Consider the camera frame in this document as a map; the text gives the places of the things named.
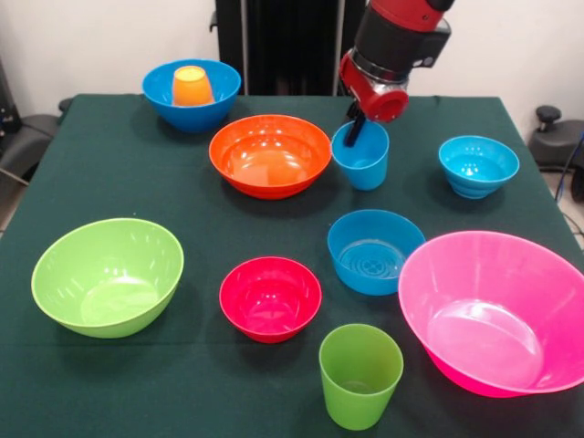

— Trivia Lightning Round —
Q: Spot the blue cup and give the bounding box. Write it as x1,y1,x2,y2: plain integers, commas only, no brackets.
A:
330,120,391,192

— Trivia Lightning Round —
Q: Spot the blue cable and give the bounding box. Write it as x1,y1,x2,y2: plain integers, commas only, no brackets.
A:
553,130,584,202

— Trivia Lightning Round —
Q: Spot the small light blue ribbed bowl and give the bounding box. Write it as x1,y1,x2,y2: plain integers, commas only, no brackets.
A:
438,135,521,200

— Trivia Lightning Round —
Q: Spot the green cup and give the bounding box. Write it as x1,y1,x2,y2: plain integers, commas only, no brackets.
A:
318,323,405,432

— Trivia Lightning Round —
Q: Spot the large pink bowl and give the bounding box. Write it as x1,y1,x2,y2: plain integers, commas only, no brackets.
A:
397,230,584,399

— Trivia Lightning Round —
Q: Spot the orange cup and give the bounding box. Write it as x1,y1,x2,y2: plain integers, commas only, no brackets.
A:
171,65,216,108

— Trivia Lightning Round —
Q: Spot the blue flat-bottomed bowl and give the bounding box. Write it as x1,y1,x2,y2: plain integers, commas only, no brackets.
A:
327,209,427,297

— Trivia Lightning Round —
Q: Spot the black equipment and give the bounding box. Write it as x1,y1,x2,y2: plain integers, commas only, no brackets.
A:
0,58,20,134

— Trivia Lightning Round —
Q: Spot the black pedestal foot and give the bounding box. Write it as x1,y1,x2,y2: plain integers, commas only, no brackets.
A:
0,97,74,179
527,105,584,168

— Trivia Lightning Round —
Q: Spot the large blue bowl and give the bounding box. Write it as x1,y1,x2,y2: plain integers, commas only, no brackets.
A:
141,58,243,134

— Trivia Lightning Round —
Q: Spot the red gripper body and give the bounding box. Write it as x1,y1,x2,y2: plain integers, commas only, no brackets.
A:
339,48,411,123

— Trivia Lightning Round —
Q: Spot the orange-red bowl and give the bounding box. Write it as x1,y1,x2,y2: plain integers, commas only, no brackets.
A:
208,113,333,201

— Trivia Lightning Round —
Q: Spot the small pink-red bowl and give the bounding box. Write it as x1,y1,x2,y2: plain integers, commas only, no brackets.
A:
218,255,323,345

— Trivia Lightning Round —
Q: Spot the dark green tablecloth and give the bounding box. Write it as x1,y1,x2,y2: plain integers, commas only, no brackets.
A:
0,93,584,438

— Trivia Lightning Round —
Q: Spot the green bowl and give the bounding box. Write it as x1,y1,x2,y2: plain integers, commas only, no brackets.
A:
30,217,185,339

